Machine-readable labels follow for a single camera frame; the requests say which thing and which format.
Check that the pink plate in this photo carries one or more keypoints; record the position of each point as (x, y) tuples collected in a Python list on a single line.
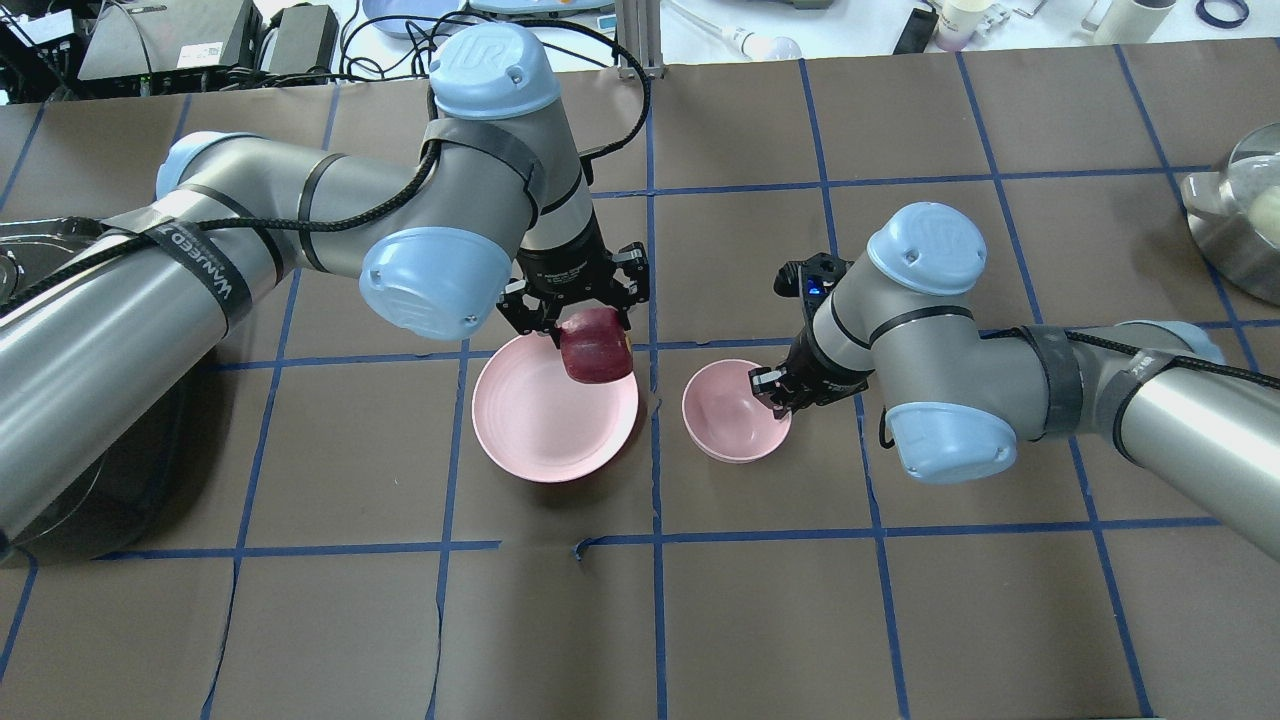
[(535, 422)]

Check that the steel steamer pot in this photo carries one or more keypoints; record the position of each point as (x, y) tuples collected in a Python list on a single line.
[(1215, 202)]

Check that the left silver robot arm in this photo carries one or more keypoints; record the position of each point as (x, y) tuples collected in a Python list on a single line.
[(496, 216)]

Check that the aluminium frame post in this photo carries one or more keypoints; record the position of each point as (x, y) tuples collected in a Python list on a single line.
[(638, 30)]

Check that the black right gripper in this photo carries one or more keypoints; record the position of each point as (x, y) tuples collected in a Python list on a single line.
[(822, 378)]

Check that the white light bulb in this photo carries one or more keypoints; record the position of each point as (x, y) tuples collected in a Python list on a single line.
[(755, 46)]

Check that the black power adapter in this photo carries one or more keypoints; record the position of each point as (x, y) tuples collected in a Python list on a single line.
[(917, 32)]

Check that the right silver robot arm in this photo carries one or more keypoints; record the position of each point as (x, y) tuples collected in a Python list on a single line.
[(958, 402)]

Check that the red apple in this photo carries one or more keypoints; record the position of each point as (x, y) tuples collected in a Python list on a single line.
[(594, 346)]

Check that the white mug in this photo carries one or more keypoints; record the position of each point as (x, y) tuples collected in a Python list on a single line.
[(1125, 22)]

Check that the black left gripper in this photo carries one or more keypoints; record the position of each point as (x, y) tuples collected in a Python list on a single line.
[(566, 265)]

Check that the pink bowl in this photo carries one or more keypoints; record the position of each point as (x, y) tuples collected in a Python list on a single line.
[(725, 419)]

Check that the lilac white cup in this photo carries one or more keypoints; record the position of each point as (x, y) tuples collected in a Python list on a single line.
[(957, 22)]

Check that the dark grey rice cooker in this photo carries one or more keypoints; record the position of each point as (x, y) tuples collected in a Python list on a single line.
[(97, 373)]

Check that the blue plate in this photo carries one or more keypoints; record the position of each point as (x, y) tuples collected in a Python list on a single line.
[(394, 18)]

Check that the black computer box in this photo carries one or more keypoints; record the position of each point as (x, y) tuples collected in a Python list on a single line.
[(161, 38)]

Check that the white steamed bun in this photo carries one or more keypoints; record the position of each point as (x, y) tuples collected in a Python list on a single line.
[(1263, 214)]

